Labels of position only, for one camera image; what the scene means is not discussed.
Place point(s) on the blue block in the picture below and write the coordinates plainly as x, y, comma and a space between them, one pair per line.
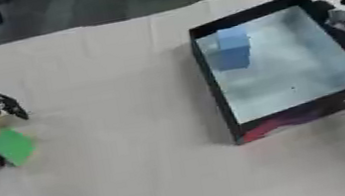
233, 50

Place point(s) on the black box white inside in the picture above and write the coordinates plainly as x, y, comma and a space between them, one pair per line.
289, 66

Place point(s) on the green block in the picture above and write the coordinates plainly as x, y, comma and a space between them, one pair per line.
12, 147

